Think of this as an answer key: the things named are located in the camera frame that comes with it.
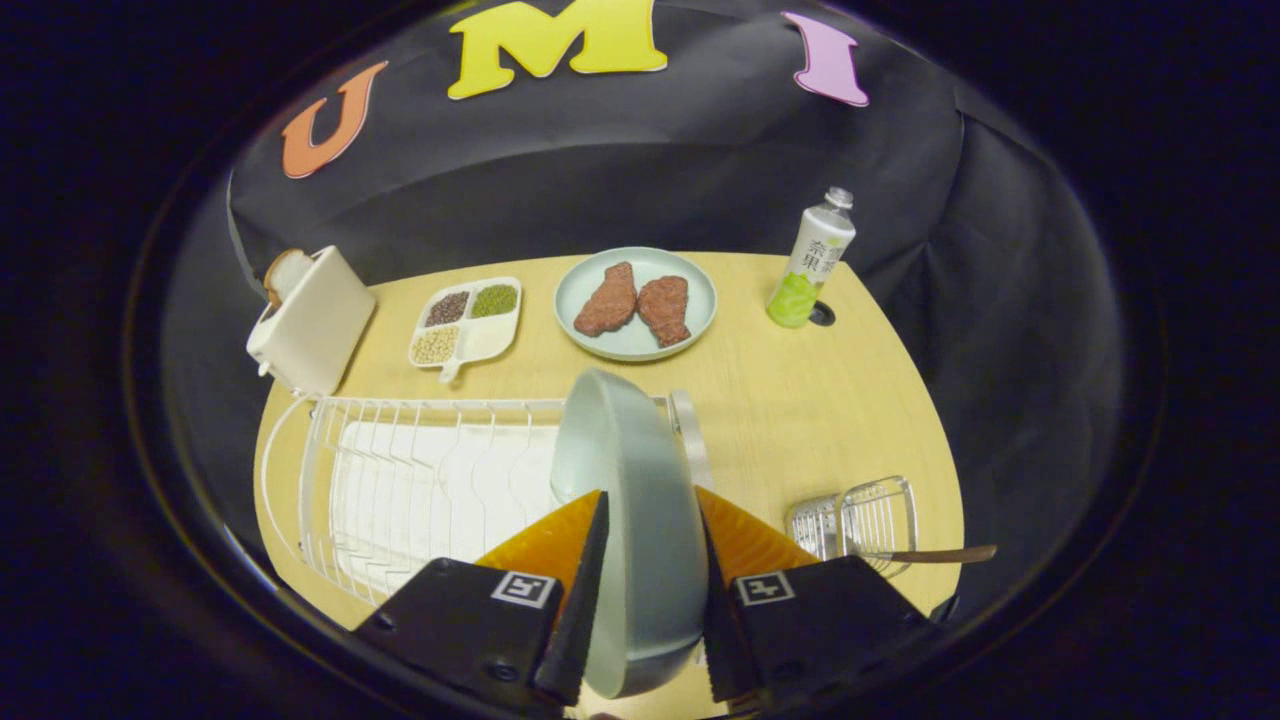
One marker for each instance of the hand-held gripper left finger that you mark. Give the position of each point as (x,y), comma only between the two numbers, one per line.
(580,620)

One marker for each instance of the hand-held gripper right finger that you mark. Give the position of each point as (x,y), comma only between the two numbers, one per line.
(718,650)

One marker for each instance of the pale green plate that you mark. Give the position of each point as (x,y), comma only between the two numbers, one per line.
(640,520)

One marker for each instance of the wooden spoon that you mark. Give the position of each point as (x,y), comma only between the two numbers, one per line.
(950,554)

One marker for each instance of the round pale green serving dish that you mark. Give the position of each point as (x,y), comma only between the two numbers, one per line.
(632,345)

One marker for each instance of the white divided tray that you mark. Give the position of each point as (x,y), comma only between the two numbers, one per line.
(490,340)

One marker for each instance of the pile of pale beans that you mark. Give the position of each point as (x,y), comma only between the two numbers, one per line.
(436,345)

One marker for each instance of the brown meat patty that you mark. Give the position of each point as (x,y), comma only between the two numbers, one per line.
(665,310)
(606,300)

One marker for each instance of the pile of green beans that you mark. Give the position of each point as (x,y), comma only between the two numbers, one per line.
(494,300)

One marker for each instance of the pile of brown beans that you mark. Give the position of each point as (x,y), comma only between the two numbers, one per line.
(448,308)

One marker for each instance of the black table grommet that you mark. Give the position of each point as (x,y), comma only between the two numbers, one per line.
(822,314)

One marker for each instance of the white toaster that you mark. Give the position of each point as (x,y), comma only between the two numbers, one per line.
(315,320)

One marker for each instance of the drink bottle with green label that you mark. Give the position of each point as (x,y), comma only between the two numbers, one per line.
(815,260)

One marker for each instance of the black backdrop cloth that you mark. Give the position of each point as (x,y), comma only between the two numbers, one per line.
(600,180)

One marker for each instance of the toasted bread slice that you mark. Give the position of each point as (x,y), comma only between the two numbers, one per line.
(285,275)

